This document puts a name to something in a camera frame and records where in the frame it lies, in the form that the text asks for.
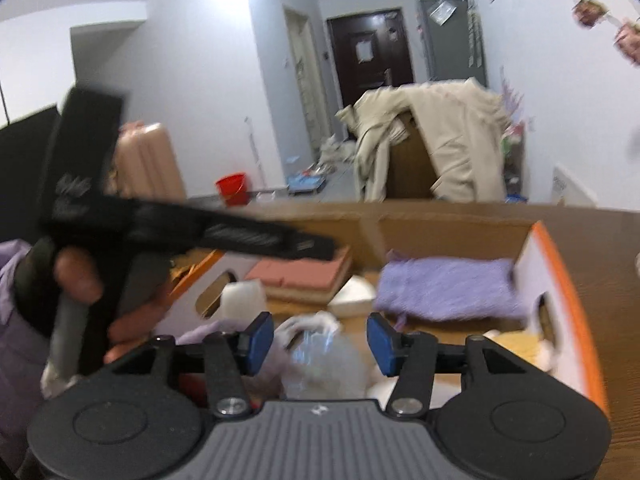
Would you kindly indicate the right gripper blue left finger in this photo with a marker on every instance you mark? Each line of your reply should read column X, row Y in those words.
column 228, row 358

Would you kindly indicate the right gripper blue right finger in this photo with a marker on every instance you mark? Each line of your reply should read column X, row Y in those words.
column 411, row 359

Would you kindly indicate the clear plastic bag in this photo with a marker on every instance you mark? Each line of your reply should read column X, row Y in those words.
column 323, row 364

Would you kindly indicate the person's left hand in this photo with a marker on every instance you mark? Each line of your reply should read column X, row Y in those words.
column 76, row 273

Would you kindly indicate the purple knitted pouch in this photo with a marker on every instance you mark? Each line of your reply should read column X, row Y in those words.
column 444, row 289

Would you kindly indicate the white foam piece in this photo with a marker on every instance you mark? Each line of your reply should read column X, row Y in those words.
column 355, row 298

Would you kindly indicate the orange cardboard box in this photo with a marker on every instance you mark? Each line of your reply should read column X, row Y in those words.
column 213, row 287

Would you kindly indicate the pink suitcase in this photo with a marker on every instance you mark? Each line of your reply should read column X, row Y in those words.
column 145, row 164

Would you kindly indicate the yellow fluffy item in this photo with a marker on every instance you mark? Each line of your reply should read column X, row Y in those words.
column 527, row 346

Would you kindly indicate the red bucket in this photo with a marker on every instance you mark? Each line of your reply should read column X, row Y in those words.
column 233, row 190

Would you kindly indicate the brown wooden chair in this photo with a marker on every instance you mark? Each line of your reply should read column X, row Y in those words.
column 410, row 174

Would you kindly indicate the blue pet feeder tray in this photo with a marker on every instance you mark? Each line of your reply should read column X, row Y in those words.
column 305, row 182

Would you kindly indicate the white dog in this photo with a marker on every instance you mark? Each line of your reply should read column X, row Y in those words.
column 335, row 151

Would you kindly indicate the beige coat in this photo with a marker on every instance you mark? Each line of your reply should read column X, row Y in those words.
column 461, row 124

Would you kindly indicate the dark entrance door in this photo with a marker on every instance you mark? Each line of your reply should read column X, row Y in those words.
column 370, row 51

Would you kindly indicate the grey refrigerator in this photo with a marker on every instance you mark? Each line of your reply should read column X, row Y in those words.
column 452, row 40

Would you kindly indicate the dried pink roses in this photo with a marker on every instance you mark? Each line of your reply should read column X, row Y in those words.
column 591, row 13

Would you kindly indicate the white mop handle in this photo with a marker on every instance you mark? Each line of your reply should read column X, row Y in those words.
column 257, row 159

